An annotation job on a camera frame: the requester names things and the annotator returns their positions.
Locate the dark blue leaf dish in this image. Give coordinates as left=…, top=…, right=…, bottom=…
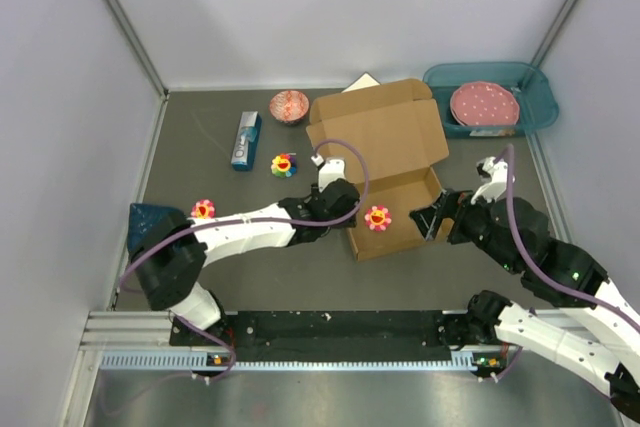
left=126, top=203, right=178, bottom=254

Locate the pink polka dot plate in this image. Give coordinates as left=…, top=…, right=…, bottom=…
left=449, top=81, right=520, bottom=127

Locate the brown cardboard box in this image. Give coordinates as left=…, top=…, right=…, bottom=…
left=306, top=79, right=449, bottom=261

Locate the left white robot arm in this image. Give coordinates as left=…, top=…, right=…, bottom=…
left=122, top=178, right=360, bottom=344

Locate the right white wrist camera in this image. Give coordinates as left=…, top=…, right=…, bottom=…
left=471, top=157, right=515, bottom=205

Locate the blue toothpaste box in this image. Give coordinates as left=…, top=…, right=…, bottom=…
left=230, top=111, right=262, bottom=171

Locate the red patterned bowl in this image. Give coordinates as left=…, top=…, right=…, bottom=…
left=269, top=90, right=310, bottom=125

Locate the rainbow flower plush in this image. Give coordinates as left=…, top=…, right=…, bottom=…
left=271, top=153, right=297, bottom=178

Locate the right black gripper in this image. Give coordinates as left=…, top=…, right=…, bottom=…
left=408, top=184, right=520, bottom=273

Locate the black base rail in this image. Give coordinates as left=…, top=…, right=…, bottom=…
left=169, top=309, right=474, bottom=363

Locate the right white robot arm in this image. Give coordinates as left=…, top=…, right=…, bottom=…
left=409, top=190, right=639, bottom=421

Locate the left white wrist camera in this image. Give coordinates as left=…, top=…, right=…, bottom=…
left=311, top=154, right=346, bottom=192

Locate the white square plate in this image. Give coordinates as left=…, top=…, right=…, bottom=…
left=342, top=72, right=380, bottom=93

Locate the teal plastic bin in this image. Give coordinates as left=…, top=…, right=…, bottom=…
left=423, top=61, right=559, bottom=139

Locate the pink flower plush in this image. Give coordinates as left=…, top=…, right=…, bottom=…
left=364, top=206, right=392, bottom=232
left=190, top=199, right=216, bottom=219

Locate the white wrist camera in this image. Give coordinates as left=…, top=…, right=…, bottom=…
left=311, top=154, right=346, bottom=192
left=471, top=157, right=515, bottom=205

